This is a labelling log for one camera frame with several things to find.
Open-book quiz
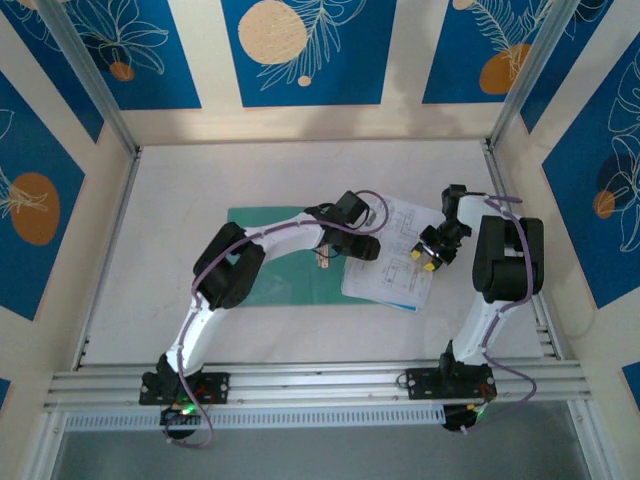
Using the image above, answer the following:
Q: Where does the white technical drawing sheet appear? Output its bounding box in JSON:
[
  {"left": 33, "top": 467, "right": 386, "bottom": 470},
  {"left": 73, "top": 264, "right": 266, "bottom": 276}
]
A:
[{"left": 367, "top": 195, "right": 447, "bottom": 262}]

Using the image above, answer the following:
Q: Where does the green plastic folder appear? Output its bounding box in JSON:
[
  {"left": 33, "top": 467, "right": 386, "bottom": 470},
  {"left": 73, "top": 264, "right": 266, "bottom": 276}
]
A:
[{"left": 225, "top": 206, "right": 351, "bottom": 307}]

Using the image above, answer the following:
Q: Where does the blue backing sheet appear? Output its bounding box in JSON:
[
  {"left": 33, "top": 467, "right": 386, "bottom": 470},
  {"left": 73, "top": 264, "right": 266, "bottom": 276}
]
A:
[{"left": 344, "top": 294, "right": 420, "bottom": 315}]

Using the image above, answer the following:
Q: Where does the reflective aluminium beam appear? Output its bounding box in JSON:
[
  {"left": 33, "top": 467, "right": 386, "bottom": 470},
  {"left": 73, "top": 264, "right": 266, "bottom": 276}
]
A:
[{"left": 119, "top": 107, "right": 506, "bottom": 146}]

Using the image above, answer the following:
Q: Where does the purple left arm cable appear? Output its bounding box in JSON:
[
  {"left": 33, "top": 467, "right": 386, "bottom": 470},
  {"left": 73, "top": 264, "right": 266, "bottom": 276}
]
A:
[{"left": 162, "top": 188, "right": 390, "bottom": 449}]

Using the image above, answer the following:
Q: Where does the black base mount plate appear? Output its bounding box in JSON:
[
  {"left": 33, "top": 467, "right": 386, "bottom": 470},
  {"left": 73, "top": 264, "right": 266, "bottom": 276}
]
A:
[
  {"left": 405, "top": 367, "right": 497, "bottom": 401},
  {"left": 138, "top": 372, "right": 231, "bottom": 406}
]

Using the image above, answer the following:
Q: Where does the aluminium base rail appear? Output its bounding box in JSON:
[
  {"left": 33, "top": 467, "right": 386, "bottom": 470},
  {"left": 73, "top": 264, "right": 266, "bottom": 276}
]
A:
[{"left": 42, "top": 359, "right": 594, "bottom": 414}]

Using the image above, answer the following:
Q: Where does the aluminium side rail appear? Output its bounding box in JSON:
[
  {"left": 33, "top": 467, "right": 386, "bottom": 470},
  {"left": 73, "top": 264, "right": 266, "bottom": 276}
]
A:
[
  {"left": 69, "top": 149, "right": 144, "bottom": 371},
  {"left": 482, "top": 142, "right": 564, "bottom": 361}
]

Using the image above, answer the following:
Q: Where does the black cable connector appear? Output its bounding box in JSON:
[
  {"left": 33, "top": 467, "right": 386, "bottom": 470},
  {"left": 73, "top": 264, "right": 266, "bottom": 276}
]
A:
[
  {"left": 443, "top": 404, "right": 494, "bottom": 433},
  {"left": 159, "top": 403, "right": 204, "bottom": 427}
]

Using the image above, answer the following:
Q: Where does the white slotted cable duct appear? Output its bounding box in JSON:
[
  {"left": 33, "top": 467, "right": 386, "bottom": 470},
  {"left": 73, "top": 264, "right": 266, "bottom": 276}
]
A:
[{"left": 64, "top": 405, "right": 446, "bottom": 432}]

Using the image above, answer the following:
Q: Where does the aluminium frame post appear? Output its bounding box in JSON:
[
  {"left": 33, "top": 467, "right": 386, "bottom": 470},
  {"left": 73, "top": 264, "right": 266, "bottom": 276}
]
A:
[
  {"left": 482, "top": 0, "right": 584, "bottom": 151},
  {"left": 22, "top": 409, "right": 69, "bottom": 480},
  {"left": 37, "top": 0, "right": 144, "bottom": 156},
  {"left": 568, "top": 399, "right": 615, "bottom": 480}
]

